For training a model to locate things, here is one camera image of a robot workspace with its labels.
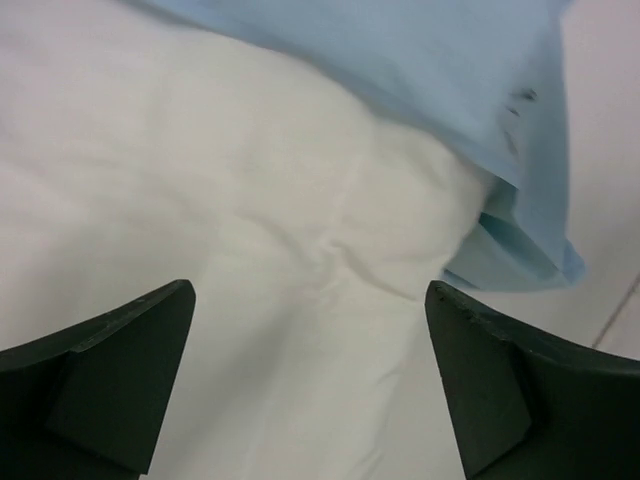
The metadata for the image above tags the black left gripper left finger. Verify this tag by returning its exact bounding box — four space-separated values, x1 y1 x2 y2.
1 280 196 479

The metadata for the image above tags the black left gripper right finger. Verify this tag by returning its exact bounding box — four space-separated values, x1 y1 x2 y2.
425 281 639 480

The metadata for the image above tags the white pillow with yellow edge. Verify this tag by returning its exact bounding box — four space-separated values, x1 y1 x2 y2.
1 1 492 479

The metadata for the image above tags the light blue pillowcase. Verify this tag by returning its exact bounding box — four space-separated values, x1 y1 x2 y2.
153 0 584 292

